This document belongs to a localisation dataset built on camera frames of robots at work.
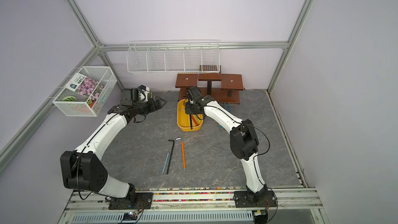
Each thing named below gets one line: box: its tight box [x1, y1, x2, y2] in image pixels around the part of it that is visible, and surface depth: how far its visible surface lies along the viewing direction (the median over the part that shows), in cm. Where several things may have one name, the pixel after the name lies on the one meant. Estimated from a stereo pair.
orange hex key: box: [175, 137, 187, 173], surface depth 90 cm
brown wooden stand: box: [175, 73, 246, 105], surface depth 109 cm
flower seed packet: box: [64, 72, 105, 102], surface depth 76 cm
